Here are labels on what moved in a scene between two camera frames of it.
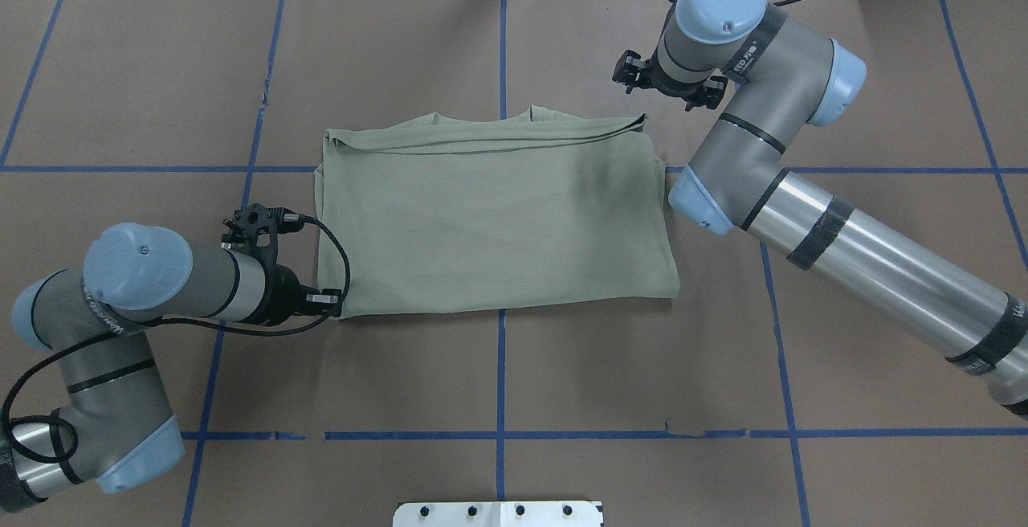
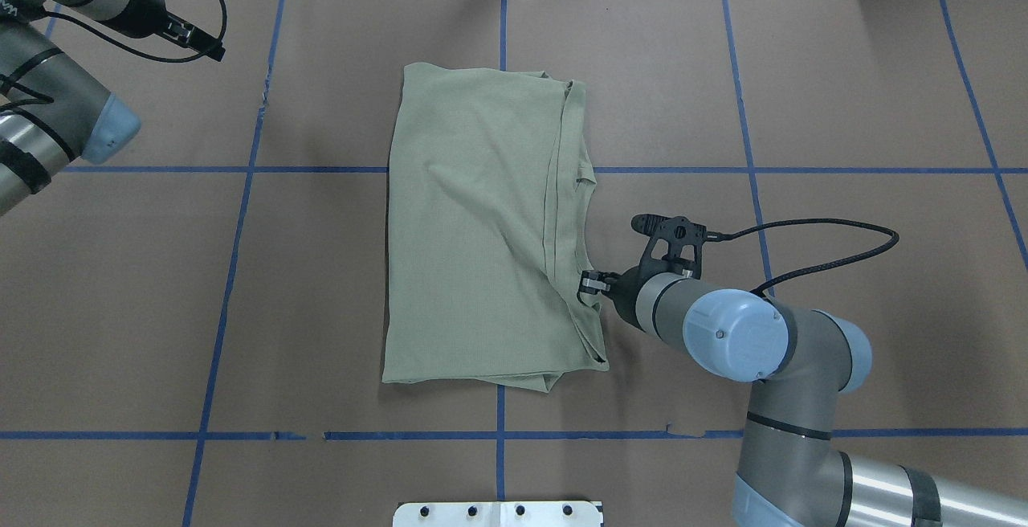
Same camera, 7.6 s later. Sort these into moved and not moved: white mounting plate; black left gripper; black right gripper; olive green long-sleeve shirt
Moved: olive green long-sleeve shirt; black left gripper; black right gripper
Not moved: white mounting plate
